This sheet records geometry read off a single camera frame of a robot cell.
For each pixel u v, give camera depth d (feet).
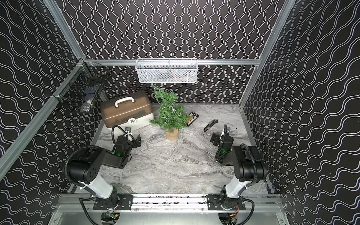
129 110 2.91
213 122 3.51
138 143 2.96
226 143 2.50
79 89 3.02
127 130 2.68
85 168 1.54
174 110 2.51
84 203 2.26
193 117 3.61
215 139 2.88
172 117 2.57
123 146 2.41
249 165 1.54
